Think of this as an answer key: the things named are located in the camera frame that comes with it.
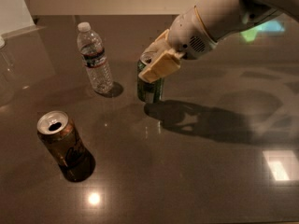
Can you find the orange soda can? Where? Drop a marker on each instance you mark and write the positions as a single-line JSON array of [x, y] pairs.
[[58, 133]]

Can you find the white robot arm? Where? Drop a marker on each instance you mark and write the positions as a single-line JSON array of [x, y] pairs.
[[226, 17]]

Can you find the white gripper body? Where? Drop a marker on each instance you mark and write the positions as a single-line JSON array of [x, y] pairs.
[[189, 34]]

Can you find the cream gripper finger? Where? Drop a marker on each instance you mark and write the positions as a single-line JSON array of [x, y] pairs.
[[167, 63], [160, 44]]

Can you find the clear container at left edge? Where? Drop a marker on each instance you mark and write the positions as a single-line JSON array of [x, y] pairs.
[[6, 74]]

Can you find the green soda can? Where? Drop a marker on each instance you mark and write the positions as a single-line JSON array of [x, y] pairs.
[[149, 93]]

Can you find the clear plastic water bottle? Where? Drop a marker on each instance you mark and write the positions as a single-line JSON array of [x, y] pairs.
[[92, 51]]

